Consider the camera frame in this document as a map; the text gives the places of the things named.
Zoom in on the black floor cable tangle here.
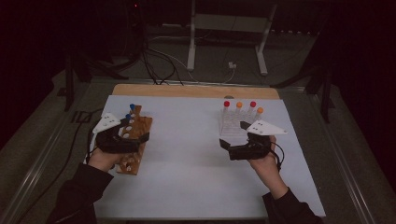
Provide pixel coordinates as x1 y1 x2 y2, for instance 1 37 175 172
141 40 185 87

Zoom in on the black tripod stand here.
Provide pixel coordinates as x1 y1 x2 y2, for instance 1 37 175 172
270 64 335 124
57 52 129 113

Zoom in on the clear acrylic tube rack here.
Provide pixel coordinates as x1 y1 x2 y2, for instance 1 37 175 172
219 108 264 137

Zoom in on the wooden test tube rack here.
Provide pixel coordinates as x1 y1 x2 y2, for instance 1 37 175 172
116 105 153 175

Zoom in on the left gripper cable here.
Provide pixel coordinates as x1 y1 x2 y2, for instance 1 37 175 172
83 122 98 165

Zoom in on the metal floor rail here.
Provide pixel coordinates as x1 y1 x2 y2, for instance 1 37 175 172
0 92 92 224
307 91 375 224

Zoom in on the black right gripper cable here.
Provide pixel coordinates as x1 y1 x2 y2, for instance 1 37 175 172
269 141 285 173

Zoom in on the grey metal stand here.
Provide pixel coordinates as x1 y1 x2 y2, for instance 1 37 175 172
186 0 278 77

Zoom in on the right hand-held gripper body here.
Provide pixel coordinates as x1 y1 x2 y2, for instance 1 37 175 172
228 119 288 161

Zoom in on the white floor cable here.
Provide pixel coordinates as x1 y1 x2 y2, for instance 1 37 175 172
146 34 237 85

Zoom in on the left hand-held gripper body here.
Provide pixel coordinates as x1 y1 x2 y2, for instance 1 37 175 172
92 112 148 154

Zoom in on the person's left hand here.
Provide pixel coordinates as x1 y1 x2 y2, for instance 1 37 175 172
88 147 124 173

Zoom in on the white table sheet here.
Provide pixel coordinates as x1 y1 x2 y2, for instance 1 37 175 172
92 94 326 220

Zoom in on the person's right hand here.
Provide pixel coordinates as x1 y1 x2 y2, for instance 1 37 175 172
247 134 283 185

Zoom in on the long black floor cable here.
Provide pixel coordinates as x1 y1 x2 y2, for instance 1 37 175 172
13 106 106 224

